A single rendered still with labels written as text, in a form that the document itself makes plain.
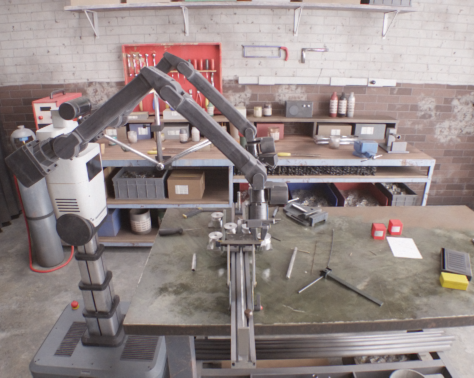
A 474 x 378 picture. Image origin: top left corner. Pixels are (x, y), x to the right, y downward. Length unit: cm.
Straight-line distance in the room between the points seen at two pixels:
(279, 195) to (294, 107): 211
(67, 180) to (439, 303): 136
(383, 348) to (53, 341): 166
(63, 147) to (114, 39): 230
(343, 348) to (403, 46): 267
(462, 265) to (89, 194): 142
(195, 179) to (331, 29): 178
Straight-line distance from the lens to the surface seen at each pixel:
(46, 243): 302
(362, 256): 139
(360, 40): 346
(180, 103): 107
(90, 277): 174
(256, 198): 114
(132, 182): 283
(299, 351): 187
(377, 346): 198
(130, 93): 112
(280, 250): 136
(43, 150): 128
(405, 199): 310
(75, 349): 196
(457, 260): 147
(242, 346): 90
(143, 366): 180
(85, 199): 147
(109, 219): 304
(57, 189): 148
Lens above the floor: 160
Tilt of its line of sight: 22 degrees down
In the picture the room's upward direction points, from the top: straight up
